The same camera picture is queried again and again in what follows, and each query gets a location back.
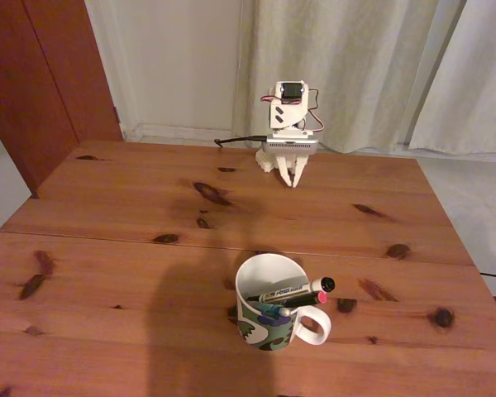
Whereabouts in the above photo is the white mug green pattern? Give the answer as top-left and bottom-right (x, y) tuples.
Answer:
(234, 252), (331, 352)

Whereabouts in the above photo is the silver oval webcam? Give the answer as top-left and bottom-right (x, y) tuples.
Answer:
(260, 138), (320, 157)

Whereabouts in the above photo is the brown wooden door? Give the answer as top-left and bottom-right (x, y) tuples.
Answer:
(0, 0), (123, 199)

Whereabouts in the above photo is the black fineliner pen red end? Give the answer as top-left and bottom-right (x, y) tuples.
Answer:
(246, 290), (330, 311)

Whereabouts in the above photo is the black webcam cable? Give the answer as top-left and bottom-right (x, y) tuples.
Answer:
(213, 135), (268, 148)

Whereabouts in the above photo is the white Pentel whiteboard marker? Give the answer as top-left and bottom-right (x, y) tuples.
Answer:
(258, 276), (336, 305)

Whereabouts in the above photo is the white fabric curtain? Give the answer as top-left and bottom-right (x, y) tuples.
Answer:
(235, 0), (470, 155)
(408, 0), (496, 157)

